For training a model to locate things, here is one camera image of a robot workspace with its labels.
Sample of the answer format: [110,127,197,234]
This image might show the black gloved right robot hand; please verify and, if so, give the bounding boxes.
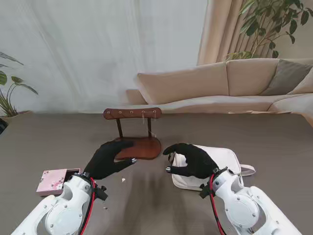
[162,143,220,181]

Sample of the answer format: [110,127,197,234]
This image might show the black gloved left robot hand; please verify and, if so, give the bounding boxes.
[83,140,138,181]

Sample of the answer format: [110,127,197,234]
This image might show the cream leather zip bag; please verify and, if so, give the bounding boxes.
[168,144,256,191]

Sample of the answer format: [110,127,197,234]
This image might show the brown wooden jewelry stand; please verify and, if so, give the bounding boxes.
[103,107,163,162]

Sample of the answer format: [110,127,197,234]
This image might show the pink floral jewelry box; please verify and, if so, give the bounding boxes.
[36,168,81,197]

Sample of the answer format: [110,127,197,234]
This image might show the silver chain necklace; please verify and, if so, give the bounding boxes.
[141,110,157,138]

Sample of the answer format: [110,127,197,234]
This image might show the beige sofa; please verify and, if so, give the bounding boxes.
[126,58,313,120]

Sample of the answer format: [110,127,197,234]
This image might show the beige plant pot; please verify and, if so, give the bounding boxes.
[0,110,34,124]

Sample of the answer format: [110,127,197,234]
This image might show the black object at table edge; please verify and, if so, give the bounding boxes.
[0,117,9,135]

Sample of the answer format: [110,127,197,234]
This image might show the white sheer curtain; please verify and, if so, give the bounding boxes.
[0,0,208,115]

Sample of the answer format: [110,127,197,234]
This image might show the broad-leaf potted plant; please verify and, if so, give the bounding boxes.
[0,51,39,118]

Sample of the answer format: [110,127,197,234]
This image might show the grey sofa cushion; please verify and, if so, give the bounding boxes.
[260,59,313,96]

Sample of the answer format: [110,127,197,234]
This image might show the beige curtain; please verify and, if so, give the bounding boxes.
[197,0,313,66]

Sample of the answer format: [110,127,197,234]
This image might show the tall green leafy plant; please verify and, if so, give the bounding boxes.
[226,0,313,61]

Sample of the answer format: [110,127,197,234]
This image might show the red left arm cable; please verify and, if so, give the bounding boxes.
[79,177,96,235]

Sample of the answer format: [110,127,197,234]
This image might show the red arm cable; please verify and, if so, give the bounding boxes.
[209,173,227,235]
[79,177,96,235]

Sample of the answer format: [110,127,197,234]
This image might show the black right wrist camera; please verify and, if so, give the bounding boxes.
[199,183,212,199]

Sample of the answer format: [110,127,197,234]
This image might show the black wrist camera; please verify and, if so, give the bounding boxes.
[94,186,109,202]
[199,183,212,199]

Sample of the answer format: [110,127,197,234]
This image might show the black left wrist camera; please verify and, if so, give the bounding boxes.
[94,186,109,202]

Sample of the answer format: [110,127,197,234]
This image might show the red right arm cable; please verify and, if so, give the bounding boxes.
[209,173,227,235]

